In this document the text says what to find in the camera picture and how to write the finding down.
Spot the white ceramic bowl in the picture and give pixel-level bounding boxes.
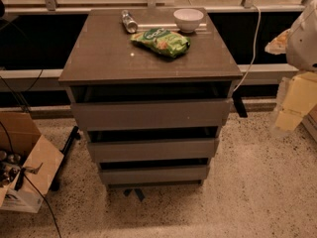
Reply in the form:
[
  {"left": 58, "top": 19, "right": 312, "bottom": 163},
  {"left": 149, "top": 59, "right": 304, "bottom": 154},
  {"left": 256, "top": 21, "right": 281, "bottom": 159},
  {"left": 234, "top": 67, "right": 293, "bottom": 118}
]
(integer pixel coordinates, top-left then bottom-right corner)
[{"left": 173, "top": 9, "right": 204, "bottom": 33}]

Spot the silver metal can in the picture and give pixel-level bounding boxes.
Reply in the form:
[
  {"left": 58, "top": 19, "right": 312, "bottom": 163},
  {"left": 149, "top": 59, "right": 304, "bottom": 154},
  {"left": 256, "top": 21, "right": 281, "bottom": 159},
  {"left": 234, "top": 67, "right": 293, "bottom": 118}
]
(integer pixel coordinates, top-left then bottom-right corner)
[{"left": 121, "top": 10, "right": 138, "bottom": 34}]

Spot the grey top drawer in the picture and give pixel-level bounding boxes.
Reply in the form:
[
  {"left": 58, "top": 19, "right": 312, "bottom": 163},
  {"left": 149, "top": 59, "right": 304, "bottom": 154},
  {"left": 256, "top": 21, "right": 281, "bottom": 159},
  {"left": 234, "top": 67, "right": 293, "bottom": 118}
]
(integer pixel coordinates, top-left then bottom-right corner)
[{"left": 71, "top": 99, "right": 232, "bottom": 131}]

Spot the grey drawer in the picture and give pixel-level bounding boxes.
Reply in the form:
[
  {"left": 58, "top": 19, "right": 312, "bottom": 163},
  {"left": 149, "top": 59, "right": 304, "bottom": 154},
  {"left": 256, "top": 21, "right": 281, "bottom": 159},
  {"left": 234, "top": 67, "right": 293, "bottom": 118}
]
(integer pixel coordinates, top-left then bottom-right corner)
[
  {"left": 99, "top": 166, "right": 210, "bottom": 184},
  {"left": 87, "top": 138, "right": 219, "bottom": 163},
  {"left": 71, "top": 99, "right": 232, "bottom": 131}
]

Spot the black stand leg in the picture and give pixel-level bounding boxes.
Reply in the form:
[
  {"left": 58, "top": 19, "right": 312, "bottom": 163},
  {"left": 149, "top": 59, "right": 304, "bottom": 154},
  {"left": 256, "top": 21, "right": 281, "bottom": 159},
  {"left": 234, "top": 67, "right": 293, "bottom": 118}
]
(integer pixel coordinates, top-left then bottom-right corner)
[{"left": 50, "top": 126, "right": 80, "bottom": 191}]

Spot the grey bottom drawer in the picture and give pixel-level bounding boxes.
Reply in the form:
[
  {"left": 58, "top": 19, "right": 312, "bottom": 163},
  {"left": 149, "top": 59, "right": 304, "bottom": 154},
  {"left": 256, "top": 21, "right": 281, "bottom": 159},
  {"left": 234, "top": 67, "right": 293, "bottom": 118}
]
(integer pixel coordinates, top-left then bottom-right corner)
[{"left": 99, "top": 166, "right": 210, "bottom": 184}]

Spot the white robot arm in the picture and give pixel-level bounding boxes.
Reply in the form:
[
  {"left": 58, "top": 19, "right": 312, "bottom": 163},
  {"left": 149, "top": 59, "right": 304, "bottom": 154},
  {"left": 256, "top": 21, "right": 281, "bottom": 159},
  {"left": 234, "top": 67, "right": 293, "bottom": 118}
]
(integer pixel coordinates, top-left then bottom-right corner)
[{"left": 264, "top": 0, "right": 317, "bottom": 137}]

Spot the green chip bag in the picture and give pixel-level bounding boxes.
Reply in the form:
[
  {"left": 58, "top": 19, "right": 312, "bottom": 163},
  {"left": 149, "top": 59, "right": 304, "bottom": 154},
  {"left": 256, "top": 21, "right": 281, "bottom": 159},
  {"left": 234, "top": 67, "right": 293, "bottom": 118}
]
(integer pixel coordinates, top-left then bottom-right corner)
[{"left": 131, "top": 28, "right": 191, "bottom": 59}]

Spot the open cardboard box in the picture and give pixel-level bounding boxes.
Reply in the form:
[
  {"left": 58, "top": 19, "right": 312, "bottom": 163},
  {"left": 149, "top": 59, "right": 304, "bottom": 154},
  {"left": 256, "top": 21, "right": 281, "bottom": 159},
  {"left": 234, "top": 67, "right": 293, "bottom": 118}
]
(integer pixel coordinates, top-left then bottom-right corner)
[{"left": 0, "top": 112, "right": 63, "bottom": 213}]

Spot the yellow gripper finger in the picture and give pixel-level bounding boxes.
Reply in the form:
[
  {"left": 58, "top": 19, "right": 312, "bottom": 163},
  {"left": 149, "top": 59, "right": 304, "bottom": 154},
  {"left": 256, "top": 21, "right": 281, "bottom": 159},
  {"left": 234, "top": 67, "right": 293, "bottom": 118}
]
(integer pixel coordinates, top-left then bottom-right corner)
[{"left": 264, "top": 29, "right": 290, "bottom": 55}]

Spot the white power cable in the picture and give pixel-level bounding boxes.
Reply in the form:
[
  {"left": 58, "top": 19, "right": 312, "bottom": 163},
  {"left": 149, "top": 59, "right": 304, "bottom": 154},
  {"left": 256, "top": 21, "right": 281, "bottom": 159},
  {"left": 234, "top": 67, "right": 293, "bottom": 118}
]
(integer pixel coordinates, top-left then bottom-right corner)
[{"left": 232, "top": 4, "right": 262, "bottom": 93}]

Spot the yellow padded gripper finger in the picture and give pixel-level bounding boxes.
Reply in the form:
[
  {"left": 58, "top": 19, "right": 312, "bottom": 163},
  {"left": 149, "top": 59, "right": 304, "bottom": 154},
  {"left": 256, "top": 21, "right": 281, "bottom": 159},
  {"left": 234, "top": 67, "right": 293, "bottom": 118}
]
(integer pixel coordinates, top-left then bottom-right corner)
[{"left": 269, "top": 72, "right": 317, "bottom": 137}]

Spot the grey three-drawer cabinet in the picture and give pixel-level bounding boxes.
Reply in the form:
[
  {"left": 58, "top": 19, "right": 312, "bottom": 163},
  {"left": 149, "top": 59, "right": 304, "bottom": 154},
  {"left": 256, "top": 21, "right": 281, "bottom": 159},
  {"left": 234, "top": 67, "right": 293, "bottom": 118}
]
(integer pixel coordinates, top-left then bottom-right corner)
[{"left": 59, "top": 9, "right": 242, "bottom": 191}]

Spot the cardboard box at right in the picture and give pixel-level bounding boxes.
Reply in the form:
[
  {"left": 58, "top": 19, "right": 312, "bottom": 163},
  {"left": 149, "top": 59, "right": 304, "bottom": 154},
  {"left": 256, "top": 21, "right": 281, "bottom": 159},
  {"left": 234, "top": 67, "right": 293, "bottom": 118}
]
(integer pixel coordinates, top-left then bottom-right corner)
[{"left": 302, "top": 105, "right": 317, "bottom": 142}]

